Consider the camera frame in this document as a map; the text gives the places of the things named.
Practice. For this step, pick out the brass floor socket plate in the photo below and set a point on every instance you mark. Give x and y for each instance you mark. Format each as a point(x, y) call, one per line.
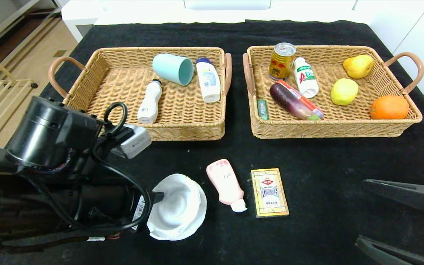
point(59, 53)

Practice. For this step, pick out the wicker basket holding fruit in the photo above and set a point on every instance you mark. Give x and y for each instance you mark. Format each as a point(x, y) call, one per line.
point(289, 125)

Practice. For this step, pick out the teal plastic cup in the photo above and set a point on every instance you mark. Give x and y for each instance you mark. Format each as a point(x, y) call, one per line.
point(171, 68)

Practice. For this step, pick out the small green gum pack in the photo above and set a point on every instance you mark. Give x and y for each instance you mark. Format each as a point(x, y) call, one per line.
point(262, 109)

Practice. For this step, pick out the yellow lemon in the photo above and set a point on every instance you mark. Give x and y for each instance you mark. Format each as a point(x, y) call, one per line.
point(344, 92)

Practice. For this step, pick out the gold drink can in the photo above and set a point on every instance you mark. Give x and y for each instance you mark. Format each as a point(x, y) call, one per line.
point(281, 65)

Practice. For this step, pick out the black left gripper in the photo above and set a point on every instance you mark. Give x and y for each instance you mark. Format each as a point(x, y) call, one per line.
point(139, 212)

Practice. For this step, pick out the playing card box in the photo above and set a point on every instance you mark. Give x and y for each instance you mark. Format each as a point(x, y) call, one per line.
point(269, 193)

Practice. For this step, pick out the purple eggplant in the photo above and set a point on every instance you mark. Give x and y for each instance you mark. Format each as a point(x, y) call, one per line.
point(289, 101)

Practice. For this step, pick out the black tablecloth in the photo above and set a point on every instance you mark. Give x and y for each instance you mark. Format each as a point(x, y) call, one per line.
point(307, 158)

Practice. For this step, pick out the yellow pear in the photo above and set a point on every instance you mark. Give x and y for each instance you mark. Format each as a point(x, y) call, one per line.
point(359, 66)

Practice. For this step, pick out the white low bench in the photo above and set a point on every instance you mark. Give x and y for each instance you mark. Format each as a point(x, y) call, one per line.
point(83, 14)

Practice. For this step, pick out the orange sausage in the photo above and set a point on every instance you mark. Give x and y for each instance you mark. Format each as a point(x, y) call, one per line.
point(302, 98)

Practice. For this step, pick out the white lotion bottle blue cap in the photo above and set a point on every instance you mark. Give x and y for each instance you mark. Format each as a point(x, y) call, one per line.
point(208, 81)

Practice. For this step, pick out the pink tube white cap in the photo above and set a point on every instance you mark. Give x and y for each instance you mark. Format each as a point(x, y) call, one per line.
point(226, 182)

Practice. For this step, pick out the white milk bottle green label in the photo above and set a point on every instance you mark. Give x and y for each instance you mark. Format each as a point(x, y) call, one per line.
point(306, 79)

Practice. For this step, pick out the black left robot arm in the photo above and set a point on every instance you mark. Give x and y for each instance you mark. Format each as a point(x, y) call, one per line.
point(50, 132)

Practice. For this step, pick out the white round plastic plate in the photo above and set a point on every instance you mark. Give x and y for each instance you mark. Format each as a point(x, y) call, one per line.
point(182, 209)

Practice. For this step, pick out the grey metal shelf unit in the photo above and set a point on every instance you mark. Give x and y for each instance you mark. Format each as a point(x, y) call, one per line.
point(6, 18)

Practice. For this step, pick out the white bottle black brush tip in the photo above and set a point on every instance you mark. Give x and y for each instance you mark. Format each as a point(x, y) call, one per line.
point(149, 103)

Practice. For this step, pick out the orange fruit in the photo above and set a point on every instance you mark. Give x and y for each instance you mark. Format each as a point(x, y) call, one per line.
point(389, 107)

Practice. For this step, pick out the wicker basket holding teal cup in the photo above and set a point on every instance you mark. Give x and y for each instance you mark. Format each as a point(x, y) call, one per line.
point(182, 110)

